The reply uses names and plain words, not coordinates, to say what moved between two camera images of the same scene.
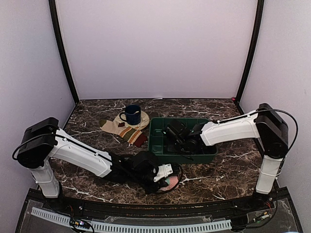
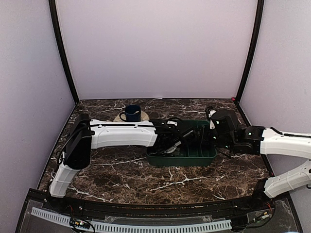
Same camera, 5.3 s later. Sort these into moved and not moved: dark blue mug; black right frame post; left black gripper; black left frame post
Moved: left black gripper
Not moved: dark blue mug; black right frame post; black left frame post
